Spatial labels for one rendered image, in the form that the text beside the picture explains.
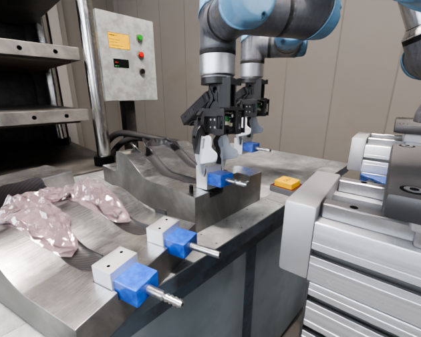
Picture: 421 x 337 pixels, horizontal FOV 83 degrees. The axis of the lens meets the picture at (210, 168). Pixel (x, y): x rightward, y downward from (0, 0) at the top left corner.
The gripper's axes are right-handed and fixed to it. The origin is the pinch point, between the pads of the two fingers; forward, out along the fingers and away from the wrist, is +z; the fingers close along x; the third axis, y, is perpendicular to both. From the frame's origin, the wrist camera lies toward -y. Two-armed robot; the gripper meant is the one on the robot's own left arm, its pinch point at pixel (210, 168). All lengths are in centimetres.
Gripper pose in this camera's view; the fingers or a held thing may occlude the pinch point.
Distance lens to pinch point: 57.0
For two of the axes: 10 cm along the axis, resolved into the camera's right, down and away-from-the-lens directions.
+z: 0.0, 9.7, 2.3
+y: 7.1, 1.6, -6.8
